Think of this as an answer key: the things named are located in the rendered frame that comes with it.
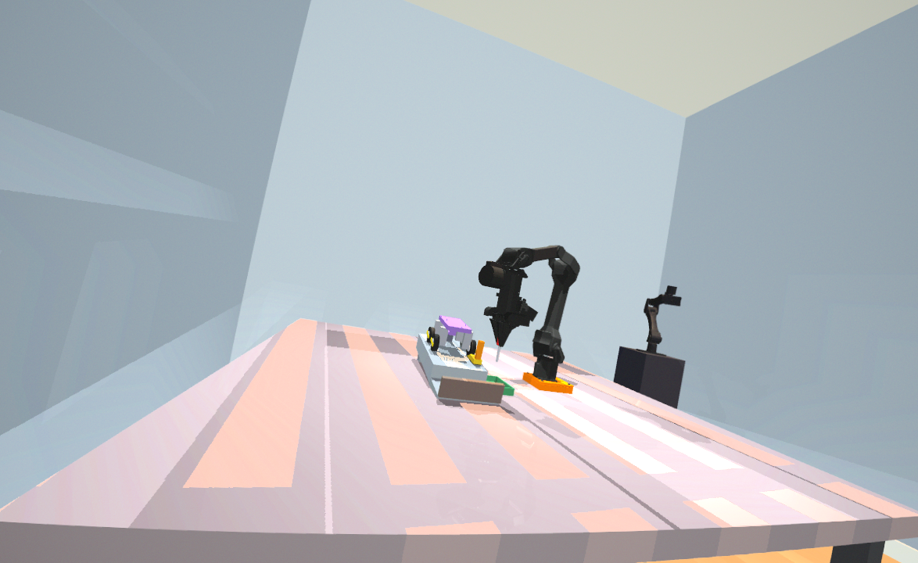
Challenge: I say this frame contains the yellow wedge with orange handle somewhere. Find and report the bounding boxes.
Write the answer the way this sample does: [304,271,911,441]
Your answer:
[467,341,485,365]

